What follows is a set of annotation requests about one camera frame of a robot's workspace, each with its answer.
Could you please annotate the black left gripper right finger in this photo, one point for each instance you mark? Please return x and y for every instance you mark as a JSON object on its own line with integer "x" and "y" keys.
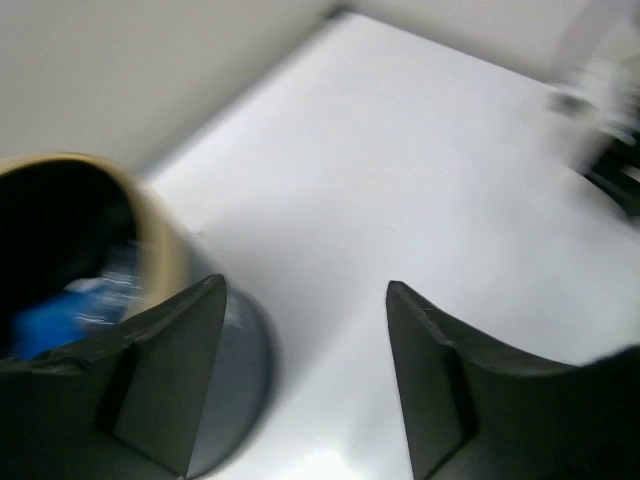
{"x": 475, "y": 407}

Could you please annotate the clear bottle blue label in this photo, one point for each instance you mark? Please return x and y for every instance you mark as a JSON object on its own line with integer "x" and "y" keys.
{"x": 85, "y": 306}

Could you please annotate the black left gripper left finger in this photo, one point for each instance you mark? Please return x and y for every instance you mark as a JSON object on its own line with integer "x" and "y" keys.
{"x": 125, "y": 403}

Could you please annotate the dark blue cylindrical bin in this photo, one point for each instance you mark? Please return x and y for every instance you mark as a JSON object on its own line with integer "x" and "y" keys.
{"x": 62, "y": 213}

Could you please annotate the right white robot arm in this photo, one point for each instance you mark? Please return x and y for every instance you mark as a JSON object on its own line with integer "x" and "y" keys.
{"x": 600, "y": 101}

